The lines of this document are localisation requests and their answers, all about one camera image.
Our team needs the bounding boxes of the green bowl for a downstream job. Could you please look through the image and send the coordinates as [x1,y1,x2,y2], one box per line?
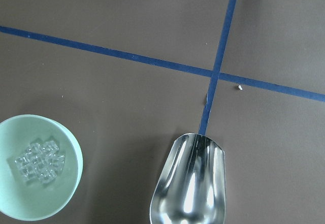
[1,114,83,221]

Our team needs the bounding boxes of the steel ice scoop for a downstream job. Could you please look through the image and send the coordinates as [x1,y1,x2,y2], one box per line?
[149,133,226,223]

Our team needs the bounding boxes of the clear ice cubes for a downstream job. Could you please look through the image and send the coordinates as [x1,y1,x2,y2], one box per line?
[14,139,66,185]

